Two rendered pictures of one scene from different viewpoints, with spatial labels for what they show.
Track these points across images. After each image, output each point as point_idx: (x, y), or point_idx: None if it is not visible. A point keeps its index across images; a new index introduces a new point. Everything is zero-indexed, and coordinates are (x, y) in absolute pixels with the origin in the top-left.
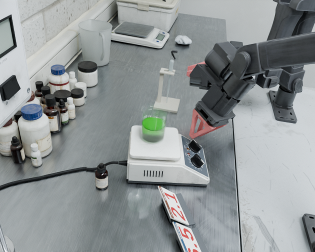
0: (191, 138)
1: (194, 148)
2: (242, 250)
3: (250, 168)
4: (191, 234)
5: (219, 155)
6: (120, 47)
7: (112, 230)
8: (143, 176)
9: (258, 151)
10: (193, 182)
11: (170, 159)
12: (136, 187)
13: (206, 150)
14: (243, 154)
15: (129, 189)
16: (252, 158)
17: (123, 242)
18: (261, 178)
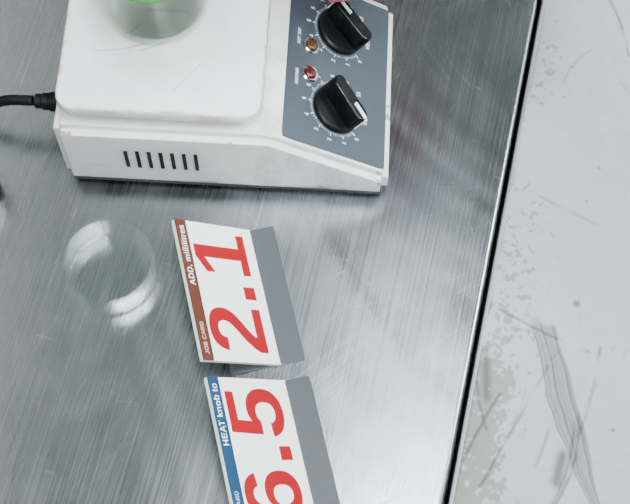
0: (328, 0)
1: (344, 37)
2: (455, 465)
3: (582, 103)
4: (281, 405)
5: (465, 34)
6: None
7: (7, 381)
8: (127, 167)
9: None
10: (325, 186)
11: (217, 121)
12: (107, 200)
13: (417, 8)
14: (571, 29)
15: (80, 209)
16: (602, 50)
17: (41, 430)
18: (615, 150)
